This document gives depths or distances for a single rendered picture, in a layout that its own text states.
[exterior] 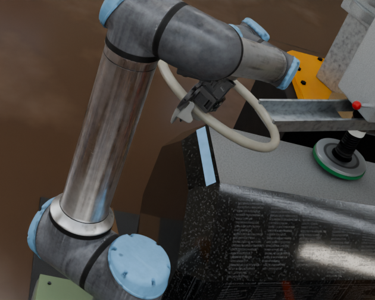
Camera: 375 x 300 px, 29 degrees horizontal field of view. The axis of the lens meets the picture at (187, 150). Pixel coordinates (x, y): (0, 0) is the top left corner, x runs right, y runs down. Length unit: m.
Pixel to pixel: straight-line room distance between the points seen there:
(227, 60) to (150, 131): 2.73
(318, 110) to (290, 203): 0.36
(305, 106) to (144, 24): 1.38
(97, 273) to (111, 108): 0.40
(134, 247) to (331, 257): 1.20
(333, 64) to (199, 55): 2.19
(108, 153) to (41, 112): 2.46
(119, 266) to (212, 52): 0.54
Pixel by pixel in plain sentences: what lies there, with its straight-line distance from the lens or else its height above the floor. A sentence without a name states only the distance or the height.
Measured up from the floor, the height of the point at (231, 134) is 1.19.
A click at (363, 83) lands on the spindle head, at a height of 1.24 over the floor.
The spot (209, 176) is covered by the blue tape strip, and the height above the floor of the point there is 0.82.
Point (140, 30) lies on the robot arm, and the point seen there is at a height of 1.71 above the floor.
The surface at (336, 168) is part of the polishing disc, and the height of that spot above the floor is 0.89.
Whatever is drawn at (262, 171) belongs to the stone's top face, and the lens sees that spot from 2.66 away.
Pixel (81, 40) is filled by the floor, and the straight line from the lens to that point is 4.67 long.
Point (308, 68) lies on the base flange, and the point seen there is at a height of 0.78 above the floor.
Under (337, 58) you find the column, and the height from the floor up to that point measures 0.93.
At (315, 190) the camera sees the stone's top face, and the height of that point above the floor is 0.84.
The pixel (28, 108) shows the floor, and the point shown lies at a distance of 3.97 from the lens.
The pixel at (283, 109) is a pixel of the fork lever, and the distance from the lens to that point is 2.60.
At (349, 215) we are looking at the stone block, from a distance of 2.75.
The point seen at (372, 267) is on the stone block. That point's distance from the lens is 2.81.
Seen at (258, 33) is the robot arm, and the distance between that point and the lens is 2.00.
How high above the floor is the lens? 2.35
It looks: 36 degrees down
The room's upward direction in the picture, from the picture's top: 23 degrees clockwise
